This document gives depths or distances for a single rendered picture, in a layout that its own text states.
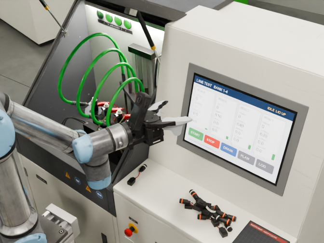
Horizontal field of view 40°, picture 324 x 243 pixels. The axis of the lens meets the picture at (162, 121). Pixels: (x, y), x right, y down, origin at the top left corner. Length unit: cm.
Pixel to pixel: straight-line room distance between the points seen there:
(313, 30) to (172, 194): 85
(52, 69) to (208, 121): 93
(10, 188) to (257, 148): 83
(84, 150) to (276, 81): 66
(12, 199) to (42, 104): 110
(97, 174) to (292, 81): 68
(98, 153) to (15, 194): 25
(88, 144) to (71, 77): 114
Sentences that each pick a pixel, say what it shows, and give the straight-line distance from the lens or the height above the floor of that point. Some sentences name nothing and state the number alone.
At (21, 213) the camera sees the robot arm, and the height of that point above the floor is 133.
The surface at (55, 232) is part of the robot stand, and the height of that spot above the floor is 104.
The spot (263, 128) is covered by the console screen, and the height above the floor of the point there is 132.
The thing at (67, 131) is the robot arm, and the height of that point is 143.
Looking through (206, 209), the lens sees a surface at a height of 101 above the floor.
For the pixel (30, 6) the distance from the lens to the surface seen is 484.
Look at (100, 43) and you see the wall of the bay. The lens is 235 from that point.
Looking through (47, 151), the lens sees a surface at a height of 95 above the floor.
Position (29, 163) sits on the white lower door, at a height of 76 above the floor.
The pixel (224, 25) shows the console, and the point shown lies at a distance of 171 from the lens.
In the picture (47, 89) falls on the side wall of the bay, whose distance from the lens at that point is 232.
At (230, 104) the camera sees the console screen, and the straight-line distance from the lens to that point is 161.
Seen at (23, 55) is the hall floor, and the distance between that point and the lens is 498.
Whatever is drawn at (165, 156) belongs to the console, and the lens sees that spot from 188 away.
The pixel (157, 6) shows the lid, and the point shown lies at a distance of 163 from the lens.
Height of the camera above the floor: 229
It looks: 38 degrees down
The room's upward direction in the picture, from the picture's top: 2 degrees counter-clockwise
